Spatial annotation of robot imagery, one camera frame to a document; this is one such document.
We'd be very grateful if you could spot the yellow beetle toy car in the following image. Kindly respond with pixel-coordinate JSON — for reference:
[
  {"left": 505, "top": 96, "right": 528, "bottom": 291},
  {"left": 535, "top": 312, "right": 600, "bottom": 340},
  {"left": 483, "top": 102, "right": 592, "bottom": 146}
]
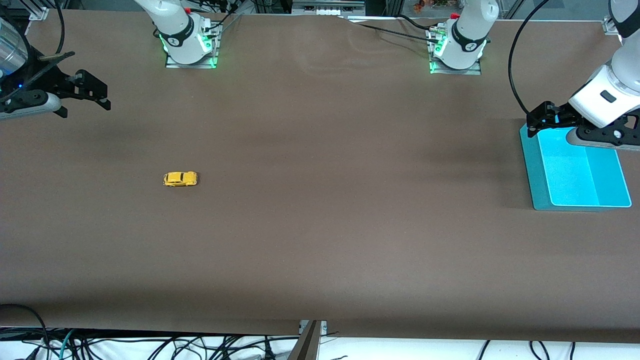
[{"left": 163, "top": 171, "right": 199, "bottom": 187}]

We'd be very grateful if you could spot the black looped floor cable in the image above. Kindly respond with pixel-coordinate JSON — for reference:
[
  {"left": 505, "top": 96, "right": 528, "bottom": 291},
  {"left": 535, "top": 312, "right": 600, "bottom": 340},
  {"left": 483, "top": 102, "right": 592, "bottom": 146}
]
[{"left": 0, "top": 303, "right": 51, "bottom": 360}]

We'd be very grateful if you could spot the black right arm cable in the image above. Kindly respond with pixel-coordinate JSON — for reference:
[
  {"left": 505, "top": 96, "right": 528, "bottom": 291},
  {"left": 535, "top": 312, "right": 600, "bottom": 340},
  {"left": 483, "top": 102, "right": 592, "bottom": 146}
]
[{"left": 54, "top": 0, "right": 66, "bottom": 56}]

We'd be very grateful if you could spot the teal floor cable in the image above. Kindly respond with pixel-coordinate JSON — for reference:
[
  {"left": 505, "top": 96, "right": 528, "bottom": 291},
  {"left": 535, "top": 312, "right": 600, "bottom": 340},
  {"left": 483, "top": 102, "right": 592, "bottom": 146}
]
[{"left": 58, "top": 328, "right": 76, "bottom": 360}]

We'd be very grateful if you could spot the cyan plastic bin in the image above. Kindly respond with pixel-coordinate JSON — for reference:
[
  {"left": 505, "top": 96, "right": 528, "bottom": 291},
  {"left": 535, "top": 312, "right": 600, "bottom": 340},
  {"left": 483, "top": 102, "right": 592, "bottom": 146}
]
[{"left": 519, "top": 122, "right": 633, "bottom": 212}]

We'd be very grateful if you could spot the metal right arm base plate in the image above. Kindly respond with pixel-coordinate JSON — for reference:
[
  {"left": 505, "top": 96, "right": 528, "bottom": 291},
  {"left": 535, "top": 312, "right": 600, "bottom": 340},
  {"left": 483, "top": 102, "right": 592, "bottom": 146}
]
[{"left": 165, "top": 20, "right": 221, "bottom": 69}]

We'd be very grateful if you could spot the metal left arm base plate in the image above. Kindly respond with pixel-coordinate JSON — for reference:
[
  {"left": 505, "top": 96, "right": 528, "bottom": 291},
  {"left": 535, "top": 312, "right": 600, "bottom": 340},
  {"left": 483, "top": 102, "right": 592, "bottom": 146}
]
[{"left": 428, "top": 25, "right": 483, "bottom": 76}]

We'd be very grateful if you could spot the white power strip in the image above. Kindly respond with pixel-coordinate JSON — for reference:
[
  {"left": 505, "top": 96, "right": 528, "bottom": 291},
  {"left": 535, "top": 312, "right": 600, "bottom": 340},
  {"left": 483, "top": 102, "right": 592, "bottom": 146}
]
[{"left": 292, "top": 0, "right": 366, "bottom": 16}]

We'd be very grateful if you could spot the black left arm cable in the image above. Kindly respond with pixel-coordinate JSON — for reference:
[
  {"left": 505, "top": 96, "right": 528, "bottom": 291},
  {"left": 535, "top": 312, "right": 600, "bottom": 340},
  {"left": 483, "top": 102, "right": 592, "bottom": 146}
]
[{"left": 508, "top": 0, "right": 546, "bottom": 116}]

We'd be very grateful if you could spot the black cable across table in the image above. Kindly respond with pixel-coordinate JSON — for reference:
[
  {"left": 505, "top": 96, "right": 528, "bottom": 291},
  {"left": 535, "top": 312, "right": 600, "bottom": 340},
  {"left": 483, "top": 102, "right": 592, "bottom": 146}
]
[{"left": 339, "top": 16, "right": 442, "bottom": 40}]

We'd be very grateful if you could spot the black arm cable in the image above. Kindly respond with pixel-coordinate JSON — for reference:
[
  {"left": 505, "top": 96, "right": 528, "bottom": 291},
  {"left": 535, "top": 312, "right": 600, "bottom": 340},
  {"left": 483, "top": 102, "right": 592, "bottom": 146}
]
[
  {"left": 508, "top": 0, "right": 546, "bottom": 116},
  {"left": 54, "top": 0, "right": 66, "bottom": 56}
]

